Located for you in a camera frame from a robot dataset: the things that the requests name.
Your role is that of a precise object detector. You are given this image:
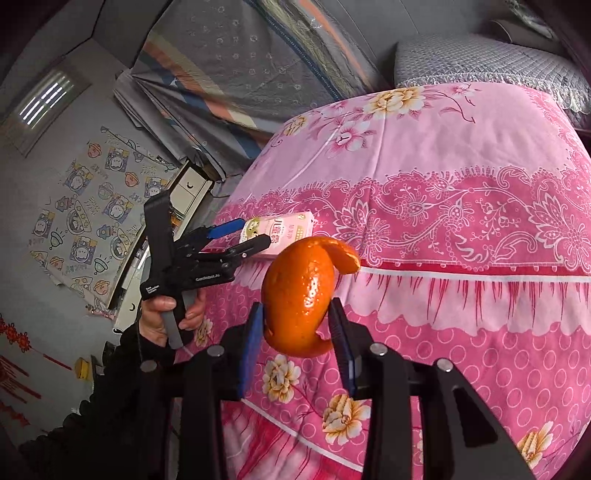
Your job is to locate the pink floral bed blanket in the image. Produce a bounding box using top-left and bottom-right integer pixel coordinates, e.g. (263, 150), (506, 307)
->
(173, 83), (591, 480)

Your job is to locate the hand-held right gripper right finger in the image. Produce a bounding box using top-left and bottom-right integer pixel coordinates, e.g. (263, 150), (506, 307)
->
(329, 298), (525, 480)

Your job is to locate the cartoon wall poster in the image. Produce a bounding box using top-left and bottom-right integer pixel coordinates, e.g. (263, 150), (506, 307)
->
(28, 124), (185, 310)

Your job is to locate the grey quilted sofa cover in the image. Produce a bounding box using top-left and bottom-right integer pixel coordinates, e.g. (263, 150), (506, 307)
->
(394, 34), (591, 114)

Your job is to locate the orange tangerine peel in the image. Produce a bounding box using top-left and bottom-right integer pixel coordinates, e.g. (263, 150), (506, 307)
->
(261, 237), (361, 358)

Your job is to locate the pink carton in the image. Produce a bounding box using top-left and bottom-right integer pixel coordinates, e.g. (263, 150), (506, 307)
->
(238, 211), (316, 259)

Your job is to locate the person's left hand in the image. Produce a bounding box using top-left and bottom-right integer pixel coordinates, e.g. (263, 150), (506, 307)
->
(139, 291), (208, 348)

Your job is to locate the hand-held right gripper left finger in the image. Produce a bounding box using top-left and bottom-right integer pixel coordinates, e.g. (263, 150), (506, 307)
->
(131, 302), (265, 480)

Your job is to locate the barred window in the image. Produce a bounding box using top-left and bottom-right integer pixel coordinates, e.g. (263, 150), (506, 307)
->
(0, 67), (90, 155)

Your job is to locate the red wall ornament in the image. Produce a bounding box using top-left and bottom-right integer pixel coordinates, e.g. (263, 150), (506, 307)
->
(0, 355), (42, 416)
(0, 314), (33, 354)

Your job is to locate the floral white pillow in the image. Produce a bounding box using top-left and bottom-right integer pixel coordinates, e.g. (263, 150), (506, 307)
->
(503, 0), (559, 40)

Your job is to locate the striped grey mattress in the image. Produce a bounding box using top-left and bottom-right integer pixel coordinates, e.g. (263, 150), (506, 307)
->
(113, 0), (393, 181)

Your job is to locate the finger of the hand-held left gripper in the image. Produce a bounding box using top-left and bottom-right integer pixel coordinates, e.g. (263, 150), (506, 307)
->
(175, 219), (245, 252)
(198, 233), (272, 269)

